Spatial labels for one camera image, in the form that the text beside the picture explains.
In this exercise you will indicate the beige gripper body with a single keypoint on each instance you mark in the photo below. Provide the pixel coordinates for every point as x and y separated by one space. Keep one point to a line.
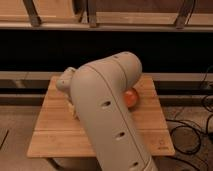
64 81

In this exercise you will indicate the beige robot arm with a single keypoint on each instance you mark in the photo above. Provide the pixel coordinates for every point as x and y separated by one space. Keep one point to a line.
96 90

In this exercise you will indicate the orange ceramic bowl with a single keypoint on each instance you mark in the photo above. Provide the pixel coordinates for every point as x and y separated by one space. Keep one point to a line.
131 97

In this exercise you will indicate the wooden board table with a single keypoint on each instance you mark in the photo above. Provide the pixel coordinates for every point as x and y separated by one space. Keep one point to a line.
58 134

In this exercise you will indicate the wooden shelf rack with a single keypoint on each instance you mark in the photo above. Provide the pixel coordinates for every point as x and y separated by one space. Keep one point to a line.
108 15

